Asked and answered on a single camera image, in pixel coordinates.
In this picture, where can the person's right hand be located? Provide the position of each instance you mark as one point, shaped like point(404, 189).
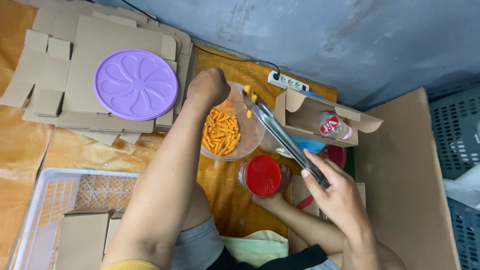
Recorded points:
point(337, 198)

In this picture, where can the person's left hand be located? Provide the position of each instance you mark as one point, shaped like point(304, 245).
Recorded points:
point(207, 87)

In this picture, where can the person's left fingers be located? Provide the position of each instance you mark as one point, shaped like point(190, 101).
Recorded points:
point(222, 83)

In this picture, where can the clear plastic container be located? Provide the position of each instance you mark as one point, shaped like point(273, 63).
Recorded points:
point(249, 137)

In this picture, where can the metal tongs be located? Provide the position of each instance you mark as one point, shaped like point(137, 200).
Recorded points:
point(279, 133)

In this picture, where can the orange snack sticks in tongs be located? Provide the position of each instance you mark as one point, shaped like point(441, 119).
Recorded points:
point(249, 93)

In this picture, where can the heap of orange snack sticks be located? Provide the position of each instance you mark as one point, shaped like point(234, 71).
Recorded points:
point(221, 133)

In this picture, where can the white power strip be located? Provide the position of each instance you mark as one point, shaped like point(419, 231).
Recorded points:
point(288, 81)

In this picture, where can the purple round plastic lid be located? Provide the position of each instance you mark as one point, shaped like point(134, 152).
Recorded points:
point(135, 84)

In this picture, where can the open cardboard box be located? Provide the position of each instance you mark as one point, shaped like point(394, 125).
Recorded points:
point(303, 120)

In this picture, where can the clear jar with red lid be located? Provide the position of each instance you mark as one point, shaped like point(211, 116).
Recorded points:
point(261, 175)

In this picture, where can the blue plastic lid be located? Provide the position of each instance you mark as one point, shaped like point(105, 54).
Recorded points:
point(313, 144)

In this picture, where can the orange floor mat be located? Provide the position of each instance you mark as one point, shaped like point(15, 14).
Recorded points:
point(221, 198)

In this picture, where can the clear bottle with red label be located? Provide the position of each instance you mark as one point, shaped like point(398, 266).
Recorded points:
point(333, 125)

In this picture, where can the red plastic container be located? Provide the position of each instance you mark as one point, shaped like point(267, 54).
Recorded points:
point(335, 155)

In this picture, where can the grey shorts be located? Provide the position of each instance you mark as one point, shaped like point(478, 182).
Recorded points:
point(197, 247)

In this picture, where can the cream cloth bag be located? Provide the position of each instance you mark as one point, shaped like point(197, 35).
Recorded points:
point(258, 247)

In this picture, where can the stack of flat cardboard boxes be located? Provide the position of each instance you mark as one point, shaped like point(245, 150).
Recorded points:
point(48, 71)

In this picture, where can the folded cardboard box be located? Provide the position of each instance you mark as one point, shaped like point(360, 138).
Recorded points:
point(112, 228)
point(82, 240)

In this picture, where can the black cloth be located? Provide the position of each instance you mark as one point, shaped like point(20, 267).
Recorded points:
point(296, 259)

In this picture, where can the yellow sleeve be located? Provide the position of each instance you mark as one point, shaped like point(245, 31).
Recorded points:
point(131, 265)

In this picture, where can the large cardboard sheet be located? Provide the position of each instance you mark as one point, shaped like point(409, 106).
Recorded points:
point(405, 187)

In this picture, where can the white plastic crate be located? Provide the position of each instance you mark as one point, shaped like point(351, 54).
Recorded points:
point(41, 210)

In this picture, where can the grey-blue plastic crate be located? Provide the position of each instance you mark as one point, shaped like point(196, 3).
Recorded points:
point(455, 131)

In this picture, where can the white plastic bag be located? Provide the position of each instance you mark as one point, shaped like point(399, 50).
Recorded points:
point(465, 187)

